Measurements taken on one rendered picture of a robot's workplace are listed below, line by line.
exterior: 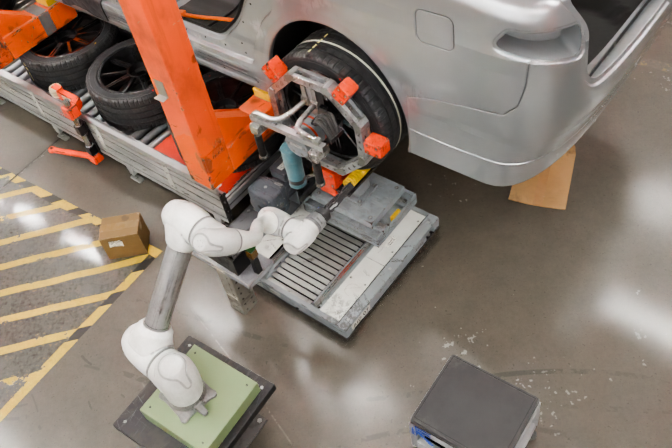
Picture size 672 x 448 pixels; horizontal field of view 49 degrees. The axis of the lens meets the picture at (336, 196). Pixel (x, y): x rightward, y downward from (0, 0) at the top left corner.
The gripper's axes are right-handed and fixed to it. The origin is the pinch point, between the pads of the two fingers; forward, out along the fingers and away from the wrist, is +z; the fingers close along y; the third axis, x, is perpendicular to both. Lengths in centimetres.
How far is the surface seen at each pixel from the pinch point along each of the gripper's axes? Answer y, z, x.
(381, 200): -33, 30, -24
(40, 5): -184, 21, 193
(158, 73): -8, -29, 93
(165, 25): 13, -22, 104
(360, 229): -38.3, 12.3, -27.3
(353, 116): 27.3, 10.2, 25.3
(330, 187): -26.1, 8.4, 1.5
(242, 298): -60, -52, -12
